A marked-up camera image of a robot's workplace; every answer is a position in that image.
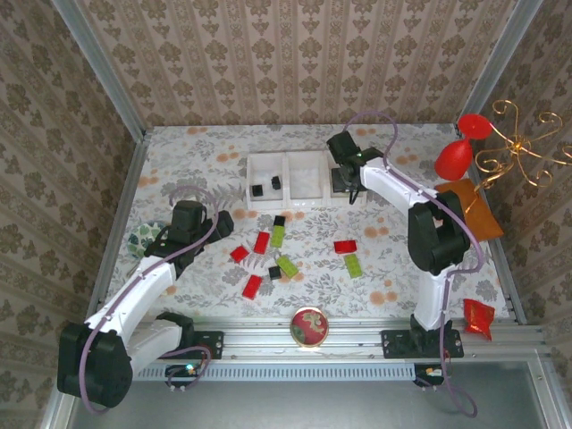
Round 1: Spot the white three-compartment container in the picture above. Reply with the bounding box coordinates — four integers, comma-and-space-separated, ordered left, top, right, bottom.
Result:
245, 150, 368, 211

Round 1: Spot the green leaf patterned bowl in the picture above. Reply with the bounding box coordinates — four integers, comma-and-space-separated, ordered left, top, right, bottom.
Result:
127, 220, 169, 260

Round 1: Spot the floral tablecloth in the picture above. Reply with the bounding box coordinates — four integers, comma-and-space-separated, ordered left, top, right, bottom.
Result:
105, 123, 513, 321

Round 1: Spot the red plastic goblet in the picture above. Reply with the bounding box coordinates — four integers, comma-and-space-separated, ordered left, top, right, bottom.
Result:
433, 114, 492, 182

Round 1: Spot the round red floral tin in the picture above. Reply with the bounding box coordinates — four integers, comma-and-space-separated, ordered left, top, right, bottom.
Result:
290, 307, 330, 349

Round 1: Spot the small black controller board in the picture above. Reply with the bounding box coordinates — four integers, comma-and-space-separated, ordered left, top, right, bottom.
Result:
165, 364, 201, 389
414, 364, 446, 388

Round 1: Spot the red foil packet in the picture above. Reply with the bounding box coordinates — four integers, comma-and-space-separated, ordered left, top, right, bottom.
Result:
462, 298, 496, 341

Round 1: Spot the grey metal base panel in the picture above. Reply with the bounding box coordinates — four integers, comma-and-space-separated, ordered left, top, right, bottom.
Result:
42, 359, 564, 429

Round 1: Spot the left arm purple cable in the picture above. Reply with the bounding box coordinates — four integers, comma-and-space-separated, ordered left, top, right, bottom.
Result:
81, 186, 220, 412

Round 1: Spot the aluminium side rail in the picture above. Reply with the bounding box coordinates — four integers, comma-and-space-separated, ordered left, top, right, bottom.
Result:
82, 131, 151, 327
453, 122, 529, 326

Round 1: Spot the aluminium front rail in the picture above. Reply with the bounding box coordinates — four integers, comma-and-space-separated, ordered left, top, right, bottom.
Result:
66, 324, 553, 361

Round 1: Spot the grey slotted cable duct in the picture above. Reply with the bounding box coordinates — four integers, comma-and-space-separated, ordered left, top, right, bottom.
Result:
129, 362, 419, 383

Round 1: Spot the gold wire ornament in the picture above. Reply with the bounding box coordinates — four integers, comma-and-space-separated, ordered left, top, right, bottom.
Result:
464, 98, 572, 215

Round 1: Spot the aluminium frame post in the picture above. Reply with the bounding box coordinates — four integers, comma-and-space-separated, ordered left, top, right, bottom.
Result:
462, 0, 544, 129
51, 0, 148, 139

